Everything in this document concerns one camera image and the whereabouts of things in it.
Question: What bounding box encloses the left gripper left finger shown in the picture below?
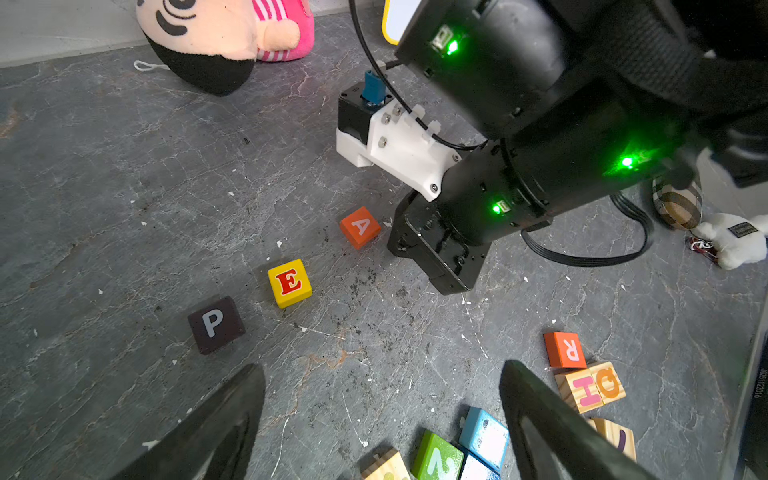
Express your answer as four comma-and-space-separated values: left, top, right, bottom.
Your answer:
114, 364, 265, 479

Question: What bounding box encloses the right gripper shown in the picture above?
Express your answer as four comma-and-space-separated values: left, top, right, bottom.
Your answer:
387, 190, 491, 295

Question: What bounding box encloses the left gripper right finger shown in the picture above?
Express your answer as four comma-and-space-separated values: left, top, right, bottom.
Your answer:
499, 360, 653, 479

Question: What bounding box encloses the orange A block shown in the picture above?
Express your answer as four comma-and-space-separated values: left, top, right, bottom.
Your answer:
340, 207, 381, 250

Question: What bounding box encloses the orange R block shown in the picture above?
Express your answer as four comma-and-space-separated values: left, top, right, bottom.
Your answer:
543, 332, 587, 369

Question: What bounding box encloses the dark brown P block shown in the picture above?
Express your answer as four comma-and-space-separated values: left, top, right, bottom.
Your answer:
187, 296, 245, 355

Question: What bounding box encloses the yellow E block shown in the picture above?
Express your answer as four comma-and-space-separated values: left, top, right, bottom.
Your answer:
267, 259, 312, 309

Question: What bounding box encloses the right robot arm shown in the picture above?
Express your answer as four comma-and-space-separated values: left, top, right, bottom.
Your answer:
388, 1, 767, 295

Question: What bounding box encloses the wooden H block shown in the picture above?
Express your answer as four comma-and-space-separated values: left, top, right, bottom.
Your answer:
555, 369, 604, 414

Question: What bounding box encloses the light blue block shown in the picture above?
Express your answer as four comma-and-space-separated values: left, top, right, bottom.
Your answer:
459, 407, 510, 474

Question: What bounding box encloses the wooden 7 block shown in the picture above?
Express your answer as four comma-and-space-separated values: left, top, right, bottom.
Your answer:
587, 418, 637, 461

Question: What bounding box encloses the wooden O block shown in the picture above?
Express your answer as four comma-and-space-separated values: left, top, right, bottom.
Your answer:
589, 361, 626, 405

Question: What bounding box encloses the green Z block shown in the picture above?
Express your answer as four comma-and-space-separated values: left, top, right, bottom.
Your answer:
411, 430, 465, 480

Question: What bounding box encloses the wooden yellow picture block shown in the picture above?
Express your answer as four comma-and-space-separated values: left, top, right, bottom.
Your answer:
361, 448, 411, 480

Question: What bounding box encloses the white plush toy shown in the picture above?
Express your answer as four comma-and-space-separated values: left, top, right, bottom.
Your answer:
691, 213, 767, 270

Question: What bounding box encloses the plush doll pink shirt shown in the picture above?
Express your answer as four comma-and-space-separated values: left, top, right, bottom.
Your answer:
135, 0, 315, 96

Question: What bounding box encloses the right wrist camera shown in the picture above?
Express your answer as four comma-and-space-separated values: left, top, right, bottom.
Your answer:
336, 70, 461, 202

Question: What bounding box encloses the whiteboard with yellow frame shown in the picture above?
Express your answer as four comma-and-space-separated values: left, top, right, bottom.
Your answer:
382, 0, 421, 45

